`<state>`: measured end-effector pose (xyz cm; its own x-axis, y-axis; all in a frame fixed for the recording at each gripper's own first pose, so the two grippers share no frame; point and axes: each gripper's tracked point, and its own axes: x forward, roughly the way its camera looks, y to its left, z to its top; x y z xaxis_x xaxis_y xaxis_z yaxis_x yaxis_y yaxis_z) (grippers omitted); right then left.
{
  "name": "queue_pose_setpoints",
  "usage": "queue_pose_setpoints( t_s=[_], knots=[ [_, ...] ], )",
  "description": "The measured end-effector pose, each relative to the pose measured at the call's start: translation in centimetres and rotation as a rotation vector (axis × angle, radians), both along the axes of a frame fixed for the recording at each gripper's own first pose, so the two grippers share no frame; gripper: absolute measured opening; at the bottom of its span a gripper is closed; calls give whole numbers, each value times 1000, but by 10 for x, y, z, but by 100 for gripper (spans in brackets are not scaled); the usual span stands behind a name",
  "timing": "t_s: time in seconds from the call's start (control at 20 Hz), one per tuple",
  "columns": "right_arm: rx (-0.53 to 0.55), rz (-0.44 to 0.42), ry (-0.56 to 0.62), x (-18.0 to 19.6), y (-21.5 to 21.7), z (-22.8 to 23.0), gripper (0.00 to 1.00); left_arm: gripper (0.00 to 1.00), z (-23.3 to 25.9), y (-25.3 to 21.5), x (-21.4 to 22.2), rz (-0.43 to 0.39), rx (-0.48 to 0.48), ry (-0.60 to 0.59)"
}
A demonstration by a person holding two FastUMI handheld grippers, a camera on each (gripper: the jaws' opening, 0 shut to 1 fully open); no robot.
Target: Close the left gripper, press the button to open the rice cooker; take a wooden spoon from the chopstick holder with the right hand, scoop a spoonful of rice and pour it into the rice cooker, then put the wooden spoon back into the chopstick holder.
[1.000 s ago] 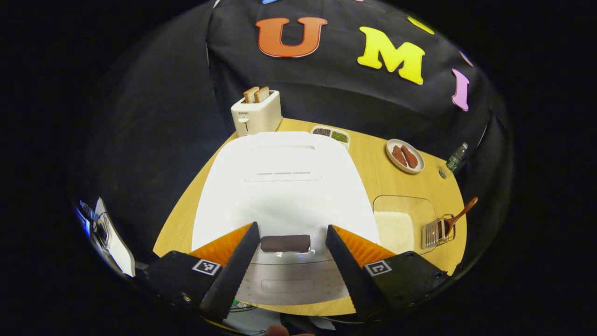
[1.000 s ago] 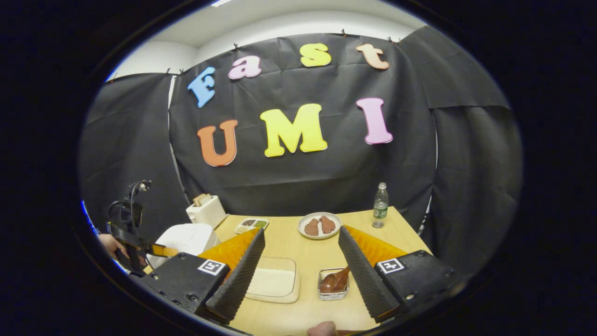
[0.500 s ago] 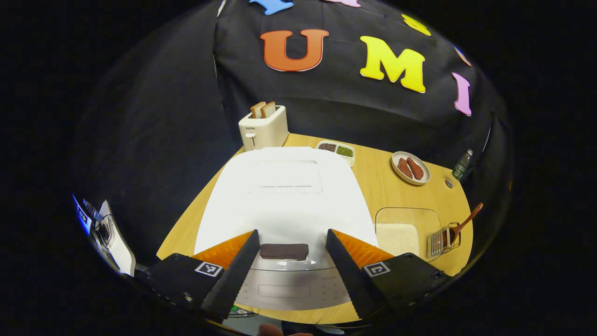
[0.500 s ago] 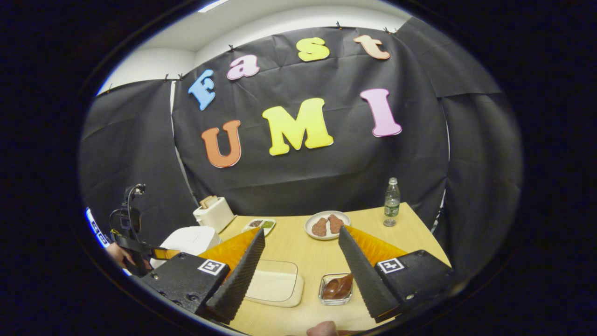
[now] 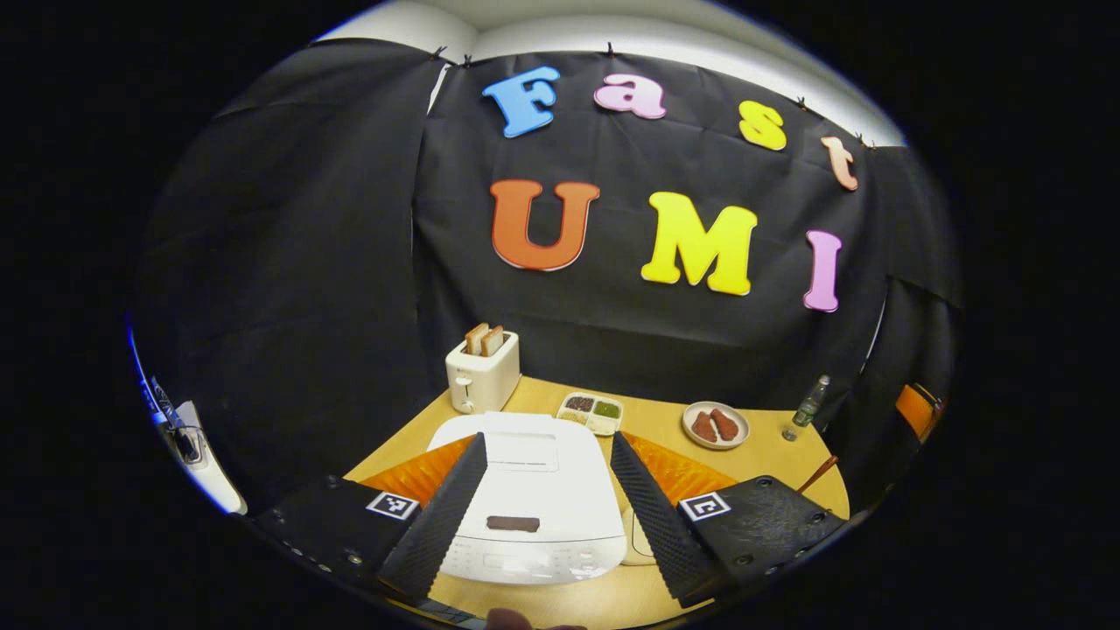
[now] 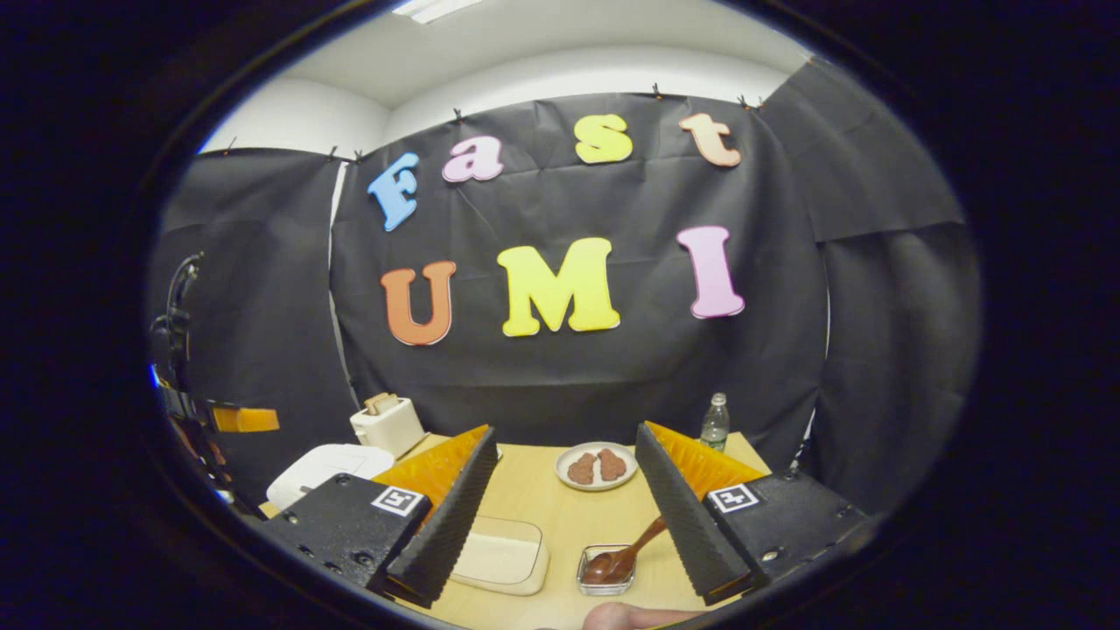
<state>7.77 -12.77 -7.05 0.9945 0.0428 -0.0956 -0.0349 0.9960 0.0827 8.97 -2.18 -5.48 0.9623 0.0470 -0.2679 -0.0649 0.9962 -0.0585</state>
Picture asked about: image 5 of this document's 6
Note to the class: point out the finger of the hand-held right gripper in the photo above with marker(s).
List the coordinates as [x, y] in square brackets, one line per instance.
[917, 411]

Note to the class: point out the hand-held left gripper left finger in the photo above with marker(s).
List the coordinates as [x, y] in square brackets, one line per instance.
[437, 525]

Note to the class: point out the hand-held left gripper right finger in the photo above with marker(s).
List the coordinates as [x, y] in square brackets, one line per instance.
[661, 529]

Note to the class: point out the white rice cooker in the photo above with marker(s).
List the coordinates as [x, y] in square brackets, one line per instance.
[542, 499]

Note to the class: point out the wooden spoon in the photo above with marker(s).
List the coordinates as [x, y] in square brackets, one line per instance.
[818, 474]

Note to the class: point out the clear bottle with green label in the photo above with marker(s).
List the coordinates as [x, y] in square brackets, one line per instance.
[810, 404]

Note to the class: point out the brown meat piece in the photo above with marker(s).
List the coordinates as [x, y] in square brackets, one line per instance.
[724, 423]
[703, 427]

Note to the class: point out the white plate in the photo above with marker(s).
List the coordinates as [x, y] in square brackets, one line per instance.
[742, 433]

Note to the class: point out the white divided condiment tray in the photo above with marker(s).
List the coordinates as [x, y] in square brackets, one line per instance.
[591, 413]

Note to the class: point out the white toaster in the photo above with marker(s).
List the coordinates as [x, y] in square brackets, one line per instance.
[481, 381]

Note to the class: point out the toast slice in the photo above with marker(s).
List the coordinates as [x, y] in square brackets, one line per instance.
[475, 339]
[493, 341]

